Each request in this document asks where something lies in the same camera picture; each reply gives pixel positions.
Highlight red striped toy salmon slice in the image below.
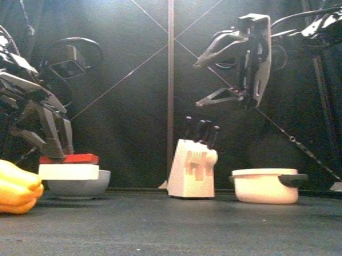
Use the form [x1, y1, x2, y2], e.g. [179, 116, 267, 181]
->
[39, 153, 100, 165]

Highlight white toy rice block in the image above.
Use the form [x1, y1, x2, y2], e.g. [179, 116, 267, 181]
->
[37, 163, 100, 181]

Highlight grey bowl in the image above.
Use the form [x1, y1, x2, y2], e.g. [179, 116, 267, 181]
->
[45, 169, 112, 201]

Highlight yellow toy bell pepper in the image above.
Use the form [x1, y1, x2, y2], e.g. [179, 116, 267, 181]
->
[0, 159, 45, 215]

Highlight white toy knife block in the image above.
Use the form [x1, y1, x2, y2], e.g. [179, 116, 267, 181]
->
[167, 138, 220, 200]

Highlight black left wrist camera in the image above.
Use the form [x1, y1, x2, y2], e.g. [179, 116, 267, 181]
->
[45, 44, 88, 81]

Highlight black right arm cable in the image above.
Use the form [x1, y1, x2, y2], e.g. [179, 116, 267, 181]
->
[270, 7, 342, 34]

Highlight black toy knife handle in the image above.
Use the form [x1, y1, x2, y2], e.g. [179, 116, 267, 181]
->
[210, 125, 222, 150]
[183, 115, 194, 142]
[204, 120, 215, 145]
[194, 119, 207, 143]

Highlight vertical metal frame pole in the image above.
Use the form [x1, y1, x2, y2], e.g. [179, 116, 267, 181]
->
[166, 0, 176, 183]

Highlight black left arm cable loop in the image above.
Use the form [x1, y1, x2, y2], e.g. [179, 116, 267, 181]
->
[43, 36, 104, 79]

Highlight thin diagonal brace wire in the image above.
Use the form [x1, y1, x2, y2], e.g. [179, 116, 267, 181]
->
[130, 0, 342, 182]
[70, 0, 224, 120]

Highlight white toy pot dark handles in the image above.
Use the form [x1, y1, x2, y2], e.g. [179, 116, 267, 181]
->
[229, 167, 310, 205]

